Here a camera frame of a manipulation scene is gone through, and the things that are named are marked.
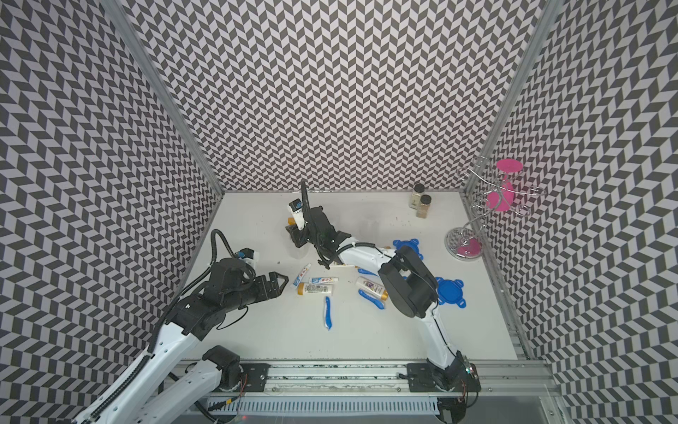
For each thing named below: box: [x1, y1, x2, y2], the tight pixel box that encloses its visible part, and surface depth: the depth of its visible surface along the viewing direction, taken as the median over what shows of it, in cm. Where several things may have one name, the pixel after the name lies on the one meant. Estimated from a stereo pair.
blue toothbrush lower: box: [358, 288, 385, 311], surface depth 90 cm
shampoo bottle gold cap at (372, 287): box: [354, 276, 390, 302], surface depth 91 cm
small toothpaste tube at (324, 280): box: [310, 277, 339, 284], surface depth 93 cm
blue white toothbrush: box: [324, 295, 333, 331], surface depth 86 cm
